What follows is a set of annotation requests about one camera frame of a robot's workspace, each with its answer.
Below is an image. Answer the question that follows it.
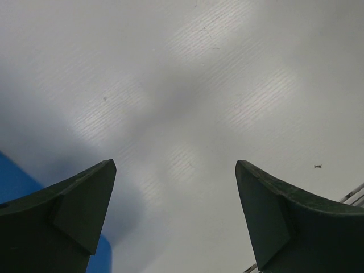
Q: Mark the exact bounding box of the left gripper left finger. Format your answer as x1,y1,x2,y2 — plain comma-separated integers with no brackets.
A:
1,159,116,272

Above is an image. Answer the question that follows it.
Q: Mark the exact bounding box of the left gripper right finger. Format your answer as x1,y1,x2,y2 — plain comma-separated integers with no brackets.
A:
235,160,363,272

